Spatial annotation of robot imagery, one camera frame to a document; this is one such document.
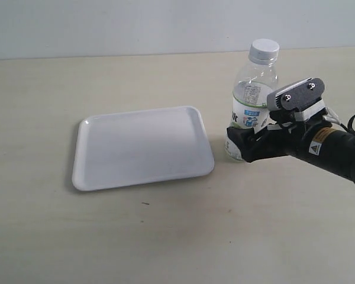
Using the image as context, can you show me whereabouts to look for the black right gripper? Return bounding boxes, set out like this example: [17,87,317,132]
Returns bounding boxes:
[227,111,317,163]

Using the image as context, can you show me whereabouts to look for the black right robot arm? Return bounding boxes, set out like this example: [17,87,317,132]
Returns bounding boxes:
[227,117,355,184]

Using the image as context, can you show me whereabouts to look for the white bottle cap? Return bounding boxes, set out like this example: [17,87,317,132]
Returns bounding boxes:
[248,38,280,62]

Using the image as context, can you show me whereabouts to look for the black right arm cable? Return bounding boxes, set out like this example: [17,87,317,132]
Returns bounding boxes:
[325,108,355,134]

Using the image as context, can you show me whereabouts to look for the clear plastic drink bottle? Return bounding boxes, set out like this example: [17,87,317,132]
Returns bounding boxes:
[224,53,279,162]

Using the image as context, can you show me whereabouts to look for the white rectangular plastic tray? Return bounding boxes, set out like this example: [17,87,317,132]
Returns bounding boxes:
[72,106,215,192]

